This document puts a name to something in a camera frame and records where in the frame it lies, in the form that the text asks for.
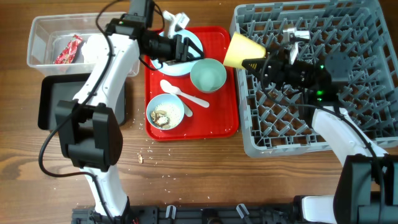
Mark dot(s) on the light blue plate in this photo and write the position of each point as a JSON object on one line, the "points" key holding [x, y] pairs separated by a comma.
{"points": [[180, 69]]}

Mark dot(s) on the white napkin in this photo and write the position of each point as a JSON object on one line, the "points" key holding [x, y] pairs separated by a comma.
{"points": [[94, 49]]}

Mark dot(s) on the red plastic tray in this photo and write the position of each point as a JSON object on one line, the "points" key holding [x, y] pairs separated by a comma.
{"points": [[221, 119]]}

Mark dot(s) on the rice and food scraps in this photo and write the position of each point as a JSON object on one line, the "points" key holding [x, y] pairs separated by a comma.
{"points": [[166, 115]]}

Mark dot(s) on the yellow plastic cup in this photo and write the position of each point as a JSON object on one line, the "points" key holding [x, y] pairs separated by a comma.
{"points": [[242, 48]]}

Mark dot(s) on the black waste tray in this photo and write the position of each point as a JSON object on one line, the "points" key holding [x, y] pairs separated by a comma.
{"points": [[53, 89]]}

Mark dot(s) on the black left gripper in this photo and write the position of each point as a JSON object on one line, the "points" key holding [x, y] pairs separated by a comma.
{"points": [[178, 56]]}

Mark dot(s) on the mint green bowl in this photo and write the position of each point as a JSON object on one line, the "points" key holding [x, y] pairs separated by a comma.
{"points": [[208, 75]]}

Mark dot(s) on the light blue small bowl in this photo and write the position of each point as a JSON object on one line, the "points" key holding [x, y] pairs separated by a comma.
{"points": [[162, 98]]}

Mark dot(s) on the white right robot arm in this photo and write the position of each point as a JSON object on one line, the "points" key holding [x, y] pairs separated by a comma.
{"points": [[367, 188]]}

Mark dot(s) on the red snack wrapper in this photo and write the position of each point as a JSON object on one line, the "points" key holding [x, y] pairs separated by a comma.
{"points": [[68, 53]]}

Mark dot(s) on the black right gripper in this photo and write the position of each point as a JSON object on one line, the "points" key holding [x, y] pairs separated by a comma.
{"points": [[270, 69]]}

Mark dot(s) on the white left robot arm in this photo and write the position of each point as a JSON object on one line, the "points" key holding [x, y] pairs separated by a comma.
{"points": [[88, 130]]}

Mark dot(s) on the food scrap on table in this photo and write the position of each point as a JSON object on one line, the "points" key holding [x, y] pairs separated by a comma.
{"points": [[140, 159]]}

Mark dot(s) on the white plastic spoon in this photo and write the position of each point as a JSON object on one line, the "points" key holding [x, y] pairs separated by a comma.
{"points": [[187, 111]]}

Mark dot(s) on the grey dishwasher rack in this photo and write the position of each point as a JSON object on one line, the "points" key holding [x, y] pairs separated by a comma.
{"points": [[270, 121]]}

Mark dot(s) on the clear plastic waste bin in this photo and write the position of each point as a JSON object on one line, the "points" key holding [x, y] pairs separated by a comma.
{"points": [[49, 35]]}

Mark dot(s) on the white plastic fork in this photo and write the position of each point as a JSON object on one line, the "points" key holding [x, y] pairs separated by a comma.
{"points": [[169, 88]]}

